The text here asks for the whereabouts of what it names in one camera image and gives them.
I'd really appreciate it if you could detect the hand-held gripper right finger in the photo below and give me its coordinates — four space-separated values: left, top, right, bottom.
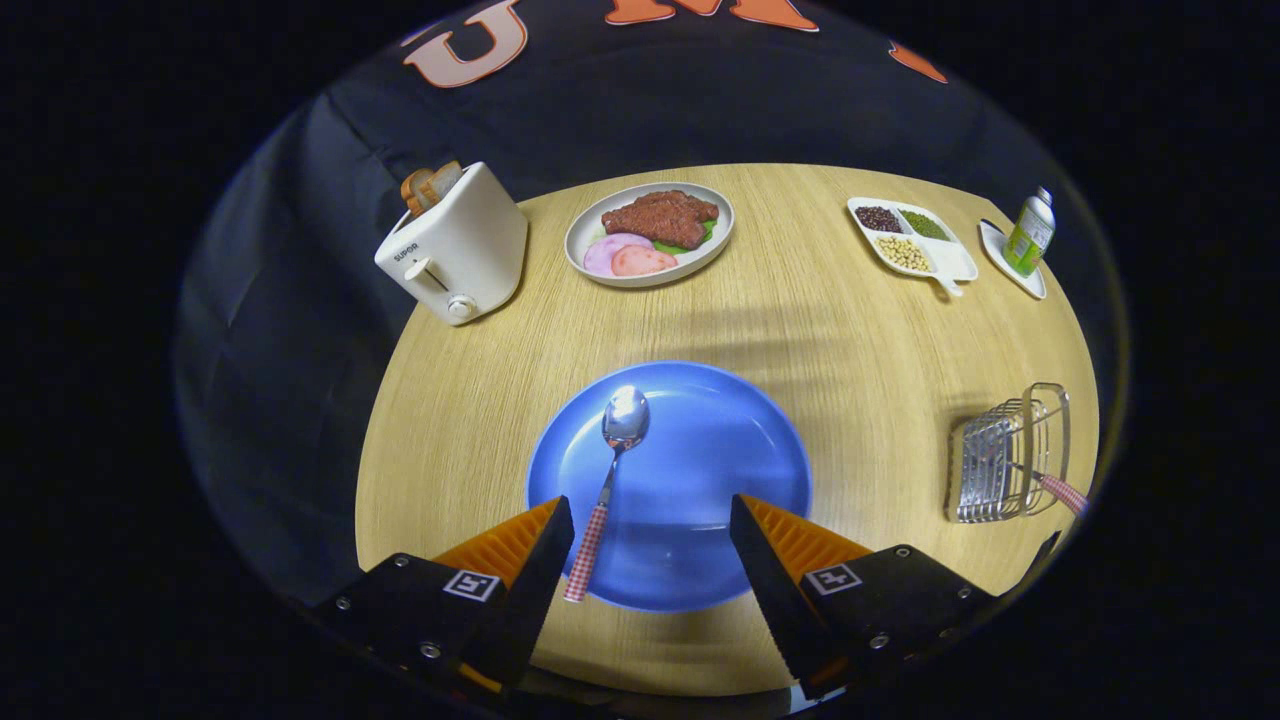
729 493 998 702

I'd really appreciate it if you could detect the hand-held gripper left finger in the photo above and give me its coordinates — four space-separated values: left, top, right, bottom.
313 494 576 694

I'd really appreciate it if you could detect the spoon with checked handle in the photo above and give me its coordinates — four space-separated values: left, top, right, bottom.
563 385 651 603

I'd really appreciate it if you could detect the fork with checked handle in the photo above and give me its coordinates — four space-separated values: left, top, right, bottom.
1010 462 1089 516

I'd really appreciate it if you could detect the blue plate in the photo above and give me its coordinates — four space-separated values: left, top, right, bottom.
526 361 813 613

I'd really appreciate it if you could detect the pale pink ham slice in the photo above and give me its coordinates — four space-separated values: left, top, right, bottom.
583 233 654 277

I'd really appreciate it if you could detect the orange pink ham slice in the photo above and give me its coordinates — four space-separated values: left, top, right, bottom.
610 245 679 278

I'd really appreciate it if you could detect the white toaster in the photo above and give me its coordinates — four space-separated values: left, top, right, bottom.
375 162 529 326

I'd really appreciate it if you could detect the white oval plate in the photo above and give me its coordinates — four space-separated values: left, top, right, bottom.
565 182 735 289

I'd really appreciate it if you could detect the green lettuce leaf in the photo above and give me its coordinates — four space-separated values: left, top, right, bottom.
655 220 717 254

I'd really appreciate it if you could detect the pile of soybeans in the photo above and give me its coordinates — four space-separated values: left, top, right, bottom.
877 236 932 272

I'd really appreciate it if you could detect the white divided dish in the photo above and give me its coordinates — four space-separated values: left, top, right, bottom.
847 196 979 298

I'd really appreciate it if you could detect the brown steak piece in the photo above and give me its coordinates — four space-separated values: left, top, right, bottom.
602 190 720 250

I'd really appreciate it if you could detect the small white tray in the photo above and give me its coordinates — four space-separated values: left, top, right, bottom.
980 220 1047 301

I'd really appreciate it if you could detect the green label metal bottle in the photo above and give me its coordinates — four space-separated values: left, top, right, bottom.
1003 187 1056 278

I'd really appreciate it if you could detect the metal wire basket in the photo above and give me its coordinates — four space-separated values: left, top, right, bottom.
946 383 1071 524

